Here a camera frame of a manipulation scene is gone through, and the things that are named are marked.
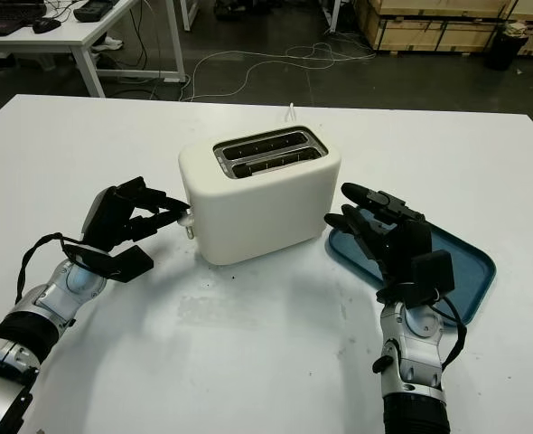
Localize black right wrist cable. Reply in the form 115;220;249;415
428;288;469;370

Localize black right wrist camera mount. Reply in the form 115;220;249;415
377;250;456;311

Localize black computer mouse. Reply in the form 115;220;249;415
32;18;62;34

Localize white office desk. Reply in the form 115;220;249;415
0;0;187;99

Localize cream white two-slot toaster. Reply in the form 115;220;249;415
177;124;343;267

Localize white sneaker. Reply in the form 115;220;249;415
92;35;125;52

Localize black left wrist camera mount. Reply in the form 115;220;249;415
62;243;154;284

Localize long white looped cable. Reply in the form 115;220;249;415
182;42;377;103

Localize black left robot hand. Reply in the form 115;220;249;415
81;177;191;254

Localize white metal table frame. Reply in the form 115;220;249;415
178;0;342;33

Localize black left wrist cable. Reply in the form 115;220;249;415
12;231;76;304

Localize black keyboard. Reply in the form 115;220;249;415
0;0;49;37

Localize black trash bin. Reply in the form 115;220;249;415
487;22;530;71

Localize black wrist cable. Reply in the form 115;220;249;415
428;288;469;370
12;231;76;304

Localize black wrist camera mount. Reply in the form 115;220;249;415
377;250;456;311
62;243;154;284

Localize dark blue plastic tray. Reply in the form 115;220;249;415
324;225;497;327

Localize black handheld device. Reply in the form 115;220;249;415
73;0;117;22

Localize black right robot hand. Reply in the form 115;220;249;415
323;182;433;290

